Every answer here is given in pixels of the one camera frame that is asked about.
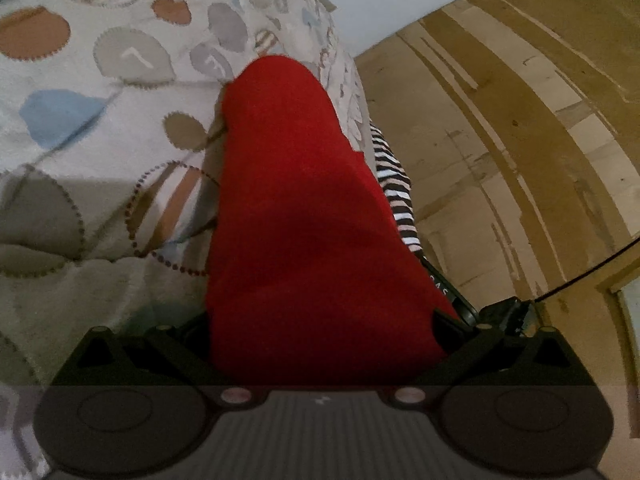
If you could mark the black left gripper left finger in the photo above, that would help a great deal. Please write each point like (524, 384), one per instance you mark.
(164, 355)

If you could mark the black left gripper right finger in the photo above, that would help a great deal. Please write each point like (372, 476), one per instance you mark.
(483, 356)

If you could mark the black white striped bedsheet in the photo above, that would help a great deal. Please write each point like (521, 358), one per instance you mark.
(396, 187)

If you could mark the red long-sleeve sweater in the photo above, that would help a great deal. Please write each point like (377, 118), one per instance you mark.
(309, 281)

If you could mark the patterned grey circle-print duvet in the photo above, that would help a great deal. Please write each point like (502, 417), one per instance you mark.
(111, 152)

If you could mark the wooden plywood wardrobe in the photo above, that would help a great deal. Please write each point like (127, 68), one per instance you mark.
(517, 122)

